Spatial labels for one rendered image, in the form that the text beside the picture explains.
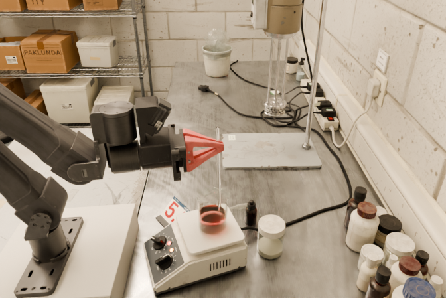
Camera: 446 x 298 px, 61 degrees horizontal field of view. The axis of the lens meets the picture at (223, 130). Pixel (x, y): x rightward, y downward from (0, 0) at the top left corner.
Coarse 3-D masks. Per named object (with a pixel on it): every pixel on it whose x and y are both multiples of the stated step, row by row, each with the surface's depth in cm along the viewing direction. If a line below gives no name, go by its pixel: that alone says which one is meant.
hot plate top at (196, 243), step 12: (180, 216) 83; (192, 216) 83; (228, 216) 83; (180, 228) 80; (192, 228) 80; (228, 228) 80; (192, 240) 77; (204, 240) 77; (216, 240) 77; (228, 240) 77; (240, 240) 78; (192, 252) 75; (204, 252) 75
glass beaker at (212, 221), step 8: (200, 192) 79; (208, 192) 80; (216, 192) 80; (224, 192) 78; (200, 200) 79; (208, 200) 81; (216, 200) 81; (224, 200) 79; (200, 208) 76; (208, 208) 75; (216, 208) 75; (224, 208) 76; (200, 216) 77; (208, 216) 76; (216, 216) 76; (224, 216) 77; (200, 224) 78; (208, 224) 77; (216, 224) 77; (224, 224) 78; (208, 232) 78; (216, 232) 78
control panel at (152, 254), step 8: (160, 232) 84; (168, 232) 83; (168, 240) 81; (176, 240) 80; (152, 248) 82; (168, 248) 80; (176, 248) 79; (152, 256) 80; (160, 256) 79; (176, 256) 77; (152, 264) 79; (176, 264) 76; (152, 272) 77; (160, 272) 76; (168, 272) 75; (160, 280) 75
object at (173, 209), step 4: (172, 200) 96; (172, 204) 96; (176, 204) 95; (168, 208) 96; (172, 208) 95; (176, 208) 94; (180, 208) 94; (164, 212) 96; (168, 212) 95; (172, 212) 95; (176, 212) 94; (180, 212) 93; (184, 212) 93; (168, 216) 95; (172, 216) 94; (176, 216) 93; (172, 220) 93
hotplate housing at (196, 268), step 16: (176, 224) 84; (192, 256) 76; (208, 256) 76; (224, 256) 77; (240, 256) 79; (176, 272) 75; (192, 272) 76; (208, 272) 78; (224, 272) 80; (160, 288) 75; (176, 288) 77
